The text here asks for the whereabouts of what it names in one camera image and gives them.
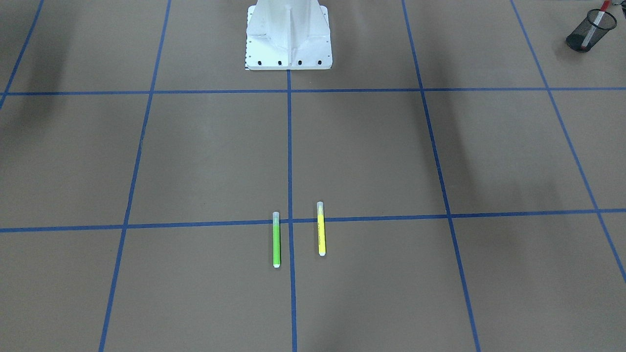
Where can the red and white marker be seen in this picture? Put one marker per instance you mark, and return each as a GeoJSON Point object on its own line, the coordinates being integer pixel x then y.
{"type": "Point", "coordinates": [595, 24]}

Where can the yellow highlighter marker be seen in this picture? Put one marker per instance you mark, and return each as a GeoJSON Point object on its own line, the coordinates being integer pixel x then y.
{"type": "Point", "coordinates": [321, 229]}

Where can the green highlighter marker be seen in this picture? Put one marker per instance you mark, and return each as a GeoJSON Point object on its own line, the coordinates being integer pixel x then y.
{"type": "Point", "coordinates": [276, 240]}

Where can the black mesh pen cup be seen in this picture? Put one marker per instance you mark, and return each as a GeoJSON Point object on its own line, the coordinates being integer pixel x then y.
{"type": "Point", "coordinates": [574, 39]}

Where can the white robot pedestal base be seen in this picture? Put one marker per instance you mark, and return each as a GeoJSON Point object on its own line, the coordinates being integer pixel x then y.
{"type": "Point", "coordinates": [288, 35]}

